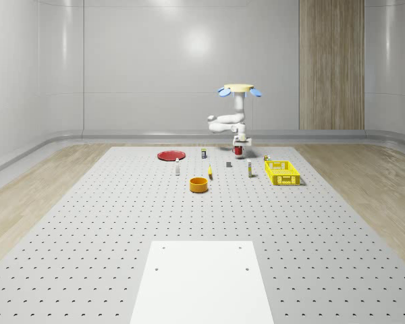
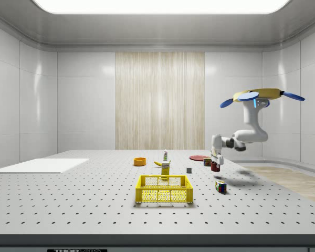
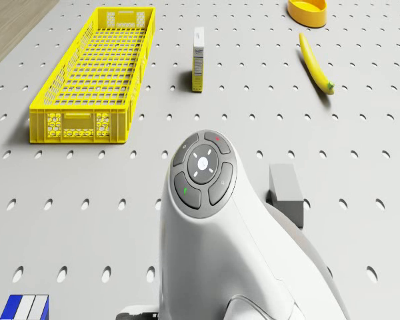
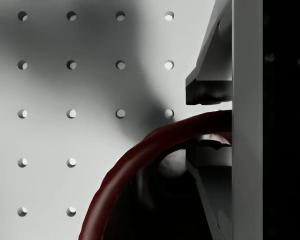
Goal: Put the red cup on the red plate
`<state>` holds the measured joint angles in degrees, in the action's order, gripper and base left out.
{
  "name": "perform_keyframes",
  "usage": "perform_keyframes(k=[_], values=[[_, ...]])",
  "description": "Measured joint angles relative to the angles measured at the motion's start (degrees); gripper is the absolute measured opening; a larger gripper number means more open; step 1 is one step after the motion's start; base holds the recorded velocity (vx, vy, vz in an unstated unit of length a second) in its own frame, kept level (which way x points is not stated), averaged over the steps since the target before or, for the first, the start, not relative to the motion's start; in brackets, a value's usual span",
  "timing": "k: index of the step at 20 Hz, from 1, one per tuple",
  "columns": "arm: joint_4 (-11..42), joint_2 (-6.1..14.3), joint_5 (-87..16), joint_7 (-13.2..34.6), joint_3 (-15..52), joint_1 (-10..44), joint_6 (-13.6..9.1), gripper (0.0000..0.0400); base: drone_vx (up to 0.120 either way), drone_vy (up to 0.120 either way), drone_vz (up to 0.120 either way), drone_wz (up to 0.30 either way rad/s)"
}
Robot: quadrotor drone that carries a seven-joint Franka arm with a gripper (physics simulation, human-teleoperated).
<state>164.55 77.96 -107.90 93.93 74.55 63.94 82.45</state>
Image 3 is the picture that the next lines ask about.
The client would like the yellow bowl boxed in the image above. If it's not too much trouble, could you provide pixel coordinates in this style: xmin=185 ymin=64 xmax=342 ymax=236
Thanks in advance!
xmin=287 ymin=0 xmax=328 ymax=29

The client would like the puzzle cube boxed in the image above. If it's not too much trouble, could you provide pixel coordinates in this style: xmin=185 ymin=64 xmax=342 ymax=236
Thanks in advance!
xmin=0 ymin=294 xmax=50 ymax=320

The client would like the yellow and white carton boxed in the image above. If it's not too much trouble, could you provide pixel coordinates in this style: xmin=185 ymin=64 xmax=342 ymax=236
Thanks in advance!
xmin=190 ymin=26 xmax=206 ymax=94

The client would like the yellow basket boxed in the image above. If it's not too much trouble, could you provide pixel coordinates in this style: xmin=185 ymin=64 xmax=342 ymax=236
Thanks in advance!
xmin=29 ymin=6 xmax=157 ymax=145

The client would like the grey cube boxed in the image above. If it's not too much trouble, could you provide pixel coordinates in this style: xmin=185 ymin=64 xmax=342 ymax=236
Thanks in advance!
xmin=265 ymin=163 xmax=305 ymax=229

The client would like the banana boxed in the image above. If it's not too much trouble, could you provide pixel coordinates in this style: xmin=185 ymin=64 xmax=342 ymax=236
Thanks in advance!
xmin=298 ymin=32 xmax=336 ymax=96

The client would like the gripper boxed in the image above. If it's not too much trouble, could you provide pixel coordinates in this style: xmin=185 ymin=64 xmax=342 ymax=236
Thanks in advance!
xmin=115 ymin=304 xmax=161 ymax=320

